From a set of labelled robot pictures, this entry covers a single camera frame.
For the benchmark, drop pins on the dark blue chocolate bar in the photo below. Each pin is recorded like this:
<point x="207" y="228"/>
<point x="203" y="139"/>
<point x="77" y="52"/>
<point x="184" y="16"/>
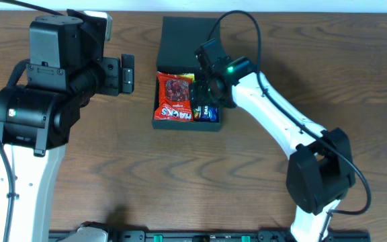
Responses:
<point x="205" y="114"/>

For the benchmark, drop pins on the black cardboard box with lid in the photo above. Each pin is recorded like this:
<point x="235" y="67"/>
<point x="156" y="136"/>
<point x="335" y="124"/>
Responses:
<point x="180" y="38"/>

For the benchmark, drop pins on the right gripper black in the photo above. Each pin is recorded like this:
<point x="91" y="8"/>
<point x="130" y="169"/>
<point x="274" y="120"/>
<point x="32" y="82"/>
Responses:
<point x="199" y="95"/>

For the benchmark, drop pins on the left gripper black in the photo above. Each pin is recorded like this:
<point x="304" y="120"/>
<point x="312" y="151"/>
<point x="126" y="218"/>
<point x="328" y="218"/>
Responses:
<point x="113" y="76"/>

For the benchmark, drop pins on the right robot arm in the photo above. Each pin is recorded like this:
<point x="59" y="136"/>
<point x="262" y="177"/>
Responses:
<point x="319" y="173"/>

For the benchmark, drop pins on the yellow candy bag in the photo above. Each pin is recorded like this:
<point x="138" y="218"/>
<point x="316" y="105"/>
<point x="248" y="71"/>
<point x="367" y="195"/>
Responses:
<point x="188" y="76"/>

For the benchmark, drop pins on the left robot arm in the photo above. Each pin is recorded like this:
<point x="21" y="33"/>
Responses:
<point x="41" y="102"/>

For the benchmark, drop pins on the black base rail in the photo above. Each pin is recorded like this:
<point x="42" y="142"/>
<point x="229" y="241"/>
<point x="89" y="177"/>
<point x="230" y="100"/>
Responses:
<point x="259" y="236"/>

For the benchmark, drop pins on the red Hacks candy bag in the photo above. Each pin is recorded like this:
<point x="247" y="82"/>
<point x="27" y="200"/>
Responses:
<point x="174" y="98"/>

